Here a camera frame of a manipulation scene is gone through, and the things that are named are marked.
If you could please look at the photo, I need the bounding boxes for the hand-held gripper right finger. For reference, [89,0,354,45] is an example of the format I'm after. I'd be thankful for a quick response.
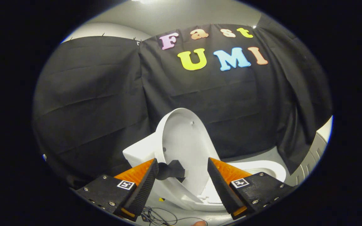
[207,157,296,221]

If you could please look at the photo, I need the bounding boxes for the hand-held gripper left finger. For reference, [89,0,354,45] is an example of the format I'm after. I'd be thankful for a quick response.
[75,158,159,222]

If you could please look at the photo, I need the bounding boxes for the black lid pull tab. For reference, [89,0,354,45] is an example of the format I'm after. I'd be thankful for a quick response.
[156,160,186,183]

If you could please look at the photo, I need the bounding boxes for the white toilet lid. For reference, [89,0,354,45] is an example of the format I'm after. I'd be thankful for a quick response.
[154,108,221,211]

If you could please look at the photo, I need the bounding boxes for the white toilet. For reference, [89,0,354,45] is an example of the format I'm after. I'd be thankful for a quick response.
[123,132,287,212]

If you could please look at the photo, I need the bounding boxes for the black backdrop cloth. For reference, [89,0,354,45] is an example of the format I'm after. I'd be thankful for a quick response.
[33,22,333,189]

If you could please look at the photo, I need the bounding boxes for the white cabinet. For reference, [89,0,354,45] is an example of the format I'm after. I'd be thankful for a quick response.
[291,116,333,187]

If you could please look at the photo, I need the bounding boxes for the thin black cables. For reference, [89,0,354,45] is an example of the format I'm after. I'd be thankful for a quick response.
[141,206,200,226]

